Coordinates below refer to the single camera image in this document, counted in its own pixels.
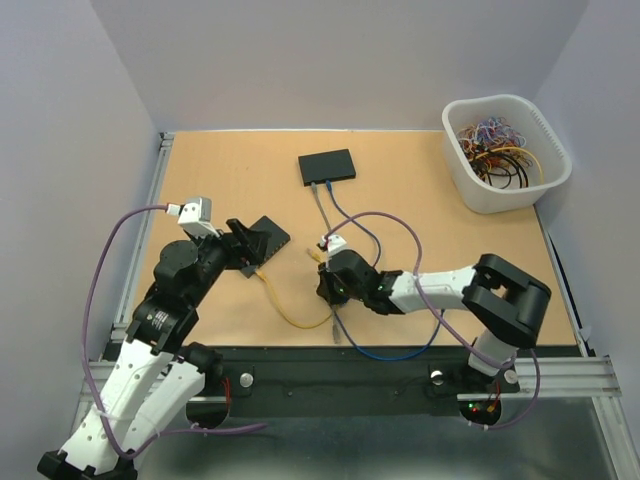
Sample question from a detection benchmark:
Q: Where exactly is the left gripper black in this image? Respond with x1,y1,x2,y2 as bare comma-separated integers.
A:
190,218,274,304

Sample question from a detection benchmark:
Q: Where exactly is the black network switch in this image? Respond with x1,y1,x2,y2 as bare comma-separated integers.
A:
298,149,356,186
241,215,291,278

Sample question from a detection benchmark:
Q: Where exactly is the grey ethernet cable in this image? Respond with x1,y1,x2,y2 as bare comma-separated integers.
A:
309,182,344,346

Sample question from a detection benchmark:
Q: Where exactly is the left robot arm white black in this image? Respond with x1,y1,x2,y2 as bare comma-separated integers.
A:
37,219,269,479

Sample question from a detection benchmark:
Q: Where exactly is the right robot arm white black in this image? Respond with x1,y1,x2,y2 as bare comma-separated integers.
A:
316,249,551,390

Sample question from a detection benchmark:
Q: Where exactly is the white plastic bin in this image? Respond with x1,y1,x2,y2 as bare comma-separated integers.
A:
442,94,572,214

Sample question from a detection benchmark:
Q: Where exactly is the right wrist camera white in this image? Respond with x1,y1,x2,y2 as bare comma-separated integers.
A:
318,233,348,260

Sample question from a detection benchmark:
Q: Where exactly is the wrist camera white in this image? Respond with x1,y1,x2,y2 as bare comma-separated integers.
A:
318,233,348,260
166,197,220,239

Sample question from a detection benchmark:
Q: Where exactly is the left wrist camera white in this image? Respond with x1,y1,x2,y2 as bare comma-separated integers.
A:
166,197,220,239

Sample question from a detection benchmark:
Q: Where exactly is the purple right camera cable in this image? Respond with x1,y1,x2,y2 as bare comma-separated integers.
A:
324,210,541,431

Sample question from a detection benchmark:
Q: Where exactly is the purple camera cable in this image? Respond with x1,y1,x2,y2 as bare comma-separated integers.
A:
324,210,541,431
82,203,269,461

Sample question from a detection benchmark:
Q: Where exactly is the aluminium frame rail left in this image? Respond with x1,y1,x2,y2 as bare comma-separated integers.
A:
101,132,175,361

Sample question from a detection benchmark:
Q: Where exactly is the aluminium frame rail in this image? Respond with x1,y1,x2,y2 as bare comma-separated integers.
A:
101,132,175,361
79,355,624,401

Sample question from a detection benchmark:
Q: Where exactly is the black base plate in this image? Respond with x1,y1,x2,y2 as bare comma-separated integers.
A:
187,346,520,420

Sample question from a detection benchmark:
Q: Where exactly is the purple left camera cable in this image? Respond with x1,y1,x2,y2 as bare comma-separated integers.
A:
82,203,269,461

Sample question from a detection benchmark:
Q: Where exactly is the tangle of coloured wires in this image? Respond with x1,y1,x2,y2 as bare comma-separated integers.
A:
457,113,545,190

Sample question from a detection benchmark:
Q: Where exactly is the aluminium frame rail front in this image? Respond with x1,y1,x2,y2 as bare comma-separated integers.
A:
79,355,624,401

